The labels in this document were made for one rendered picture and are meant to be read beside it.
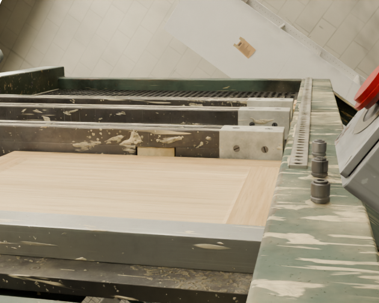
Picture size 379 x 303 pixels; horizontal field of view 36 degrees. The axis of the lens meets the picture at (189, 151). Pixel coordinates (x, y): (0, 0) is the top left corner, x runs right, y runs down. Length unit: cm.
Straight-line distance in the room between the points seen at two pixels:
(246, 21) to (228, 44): 24
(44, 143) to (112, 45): 559
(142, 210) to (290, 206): 22
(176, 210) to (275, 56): 415
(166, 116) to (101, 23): 542
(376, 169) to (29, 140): 99
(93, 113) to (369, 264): 105
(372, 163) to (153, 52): 632
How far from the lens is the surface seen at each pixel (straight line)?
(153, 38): 663
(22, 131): 127
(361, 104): 40
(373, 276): 55
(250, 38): 494
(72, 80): 271
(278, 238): 63
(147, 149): 118
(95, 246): 70
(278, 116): 141
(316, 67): 491
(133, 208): 84
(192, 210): 82
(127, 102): 168
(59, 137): 124
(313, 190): 74
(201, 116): 143
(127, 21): 671
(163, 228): 68
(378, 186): 37
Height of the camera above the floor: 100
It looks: 3 degrees up
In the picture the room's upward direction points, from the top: 54 degrees counter-clockwise
